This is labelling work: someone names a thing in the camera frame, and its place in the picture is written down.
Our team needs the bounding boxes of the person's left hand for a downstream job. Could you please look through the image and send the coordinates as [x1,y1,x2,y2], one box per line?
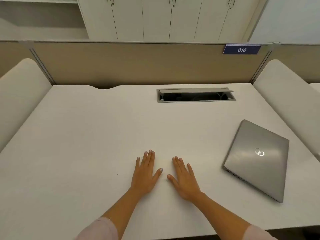
[130,150,163,196]

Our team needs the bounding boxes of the person's right hand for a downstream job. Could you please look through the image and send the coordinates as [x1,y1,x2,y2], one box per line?
[167,156,202,202]

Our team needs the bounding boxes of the person's left forearm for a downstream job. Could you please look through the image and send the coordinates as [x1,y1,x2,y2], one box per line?
[101,188,145,239]

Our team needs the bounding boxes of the person's right forearm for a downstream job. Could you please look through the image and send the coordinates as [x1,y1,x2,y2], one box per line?
[192,193,251,240]

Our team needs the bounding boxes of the silver closed laptop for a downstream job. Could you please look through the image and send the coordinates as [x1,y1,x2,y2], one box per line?
[222,119,290,203]

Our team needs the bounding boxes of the pink left sleeve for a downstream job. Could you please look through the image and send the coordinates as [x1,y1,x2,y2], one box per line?
[74,217,119,240]

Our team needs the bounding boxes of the pink sleeve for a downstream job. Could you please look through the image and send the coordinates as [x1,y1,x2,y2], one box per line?
[244,224,278,240]
[74,217,119,240]

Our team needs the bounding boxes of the pink right sleeve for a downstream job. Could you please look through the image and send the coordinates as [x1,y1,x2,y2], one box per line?
[244,224,278,240]

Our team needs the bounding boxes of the beige desk partition panel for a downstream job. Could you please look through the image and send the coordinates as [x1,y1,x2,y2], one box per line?
[0,40,320,89]

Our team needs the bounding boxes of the white side divider panel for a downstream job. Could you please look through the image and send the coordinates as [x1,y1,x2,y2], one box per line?
[0,58,53,153]
[252,59,320,161]

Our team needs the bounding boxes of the blue number sign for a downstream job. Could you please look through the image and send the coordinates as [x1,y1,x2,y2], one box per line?
[223,44,262,55]

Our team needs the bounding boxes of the white open shelf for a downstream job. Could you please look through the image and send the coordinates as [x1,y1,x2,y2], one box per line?
[0,0,90,41]

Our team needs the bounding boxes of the grey desk cable box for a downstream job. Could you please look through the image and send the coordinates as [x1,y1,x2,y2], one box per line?
[157,87,236,103]

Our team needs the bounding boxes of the white wall cabinet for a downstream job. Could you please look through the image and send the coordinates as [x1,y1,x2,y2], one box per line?
[76,0,269,43]

